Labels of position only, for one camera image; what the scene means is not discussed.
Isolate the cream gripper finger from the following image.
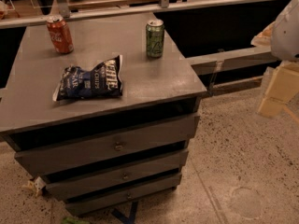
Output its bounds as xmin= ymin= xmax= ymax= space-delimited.
xmin=257 ymin=61 xmax=299 ymax=118
xmin=250 ymin=22 xmax=275 ymax=47

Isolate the green soda can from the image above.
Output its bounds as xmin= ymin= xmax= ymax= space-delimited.
xmin=146 ymin=19 xmax=164 ymax=58

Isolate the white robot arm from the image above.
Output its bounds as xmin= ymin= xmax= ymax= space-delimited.
xmin=251 ymin=0 xmax=299 ymax=118

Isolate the red coke can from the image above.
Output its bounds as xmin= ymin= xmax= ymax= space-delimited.
xmin=47 ymin=15 xmax=74 ymax=54

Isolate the blue kettle chips bag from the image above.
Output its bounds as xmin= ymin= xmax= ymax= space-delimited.
xmin=52 ymin=55 xmax=122 ymax=101

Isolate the grey drawer cabinet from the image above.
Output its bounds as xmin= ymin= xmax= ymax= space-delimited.
xmin=0 ymin=14 xmax=205 ymax=205

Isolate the grey metal railing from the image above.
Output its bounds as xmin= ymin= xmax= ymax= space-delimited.
xmin=0 ymin=0 xmax=299 ymax=30

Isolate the bottom grey drawer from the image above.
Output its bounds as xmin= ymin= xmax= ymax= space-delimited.
xmin=65 ymin=173 xmax=181 ymax=216

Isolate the grey drawer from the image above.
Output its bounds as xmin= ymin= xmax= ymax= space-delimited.
xmin=47 ymin=148 xmax=188 ymax=201
xmin=15 ymin=113 xmax=199 ymax=176
xmin=65 ymin=173 xmax=181 ymax=216

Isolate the middle grey drawer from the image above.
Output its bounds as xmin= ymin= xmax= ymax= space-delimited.
xmin=47 ymin=148 xmax=188 ymax=201

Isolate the top grey drawer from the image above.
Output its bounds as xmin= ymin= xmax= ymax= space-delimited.
xmin=15 ymin=113 xmax=199 ymax=176

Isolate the green object on floor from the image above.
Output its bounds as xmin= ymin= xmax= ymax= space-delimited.
xmin=61 ymin=217 xmax=91 ymax=224

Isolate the crumpled paper scrap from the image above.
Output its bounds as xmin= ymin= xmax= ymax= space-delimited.
xmin=22 ymin=176 xmax=46 ymax=197

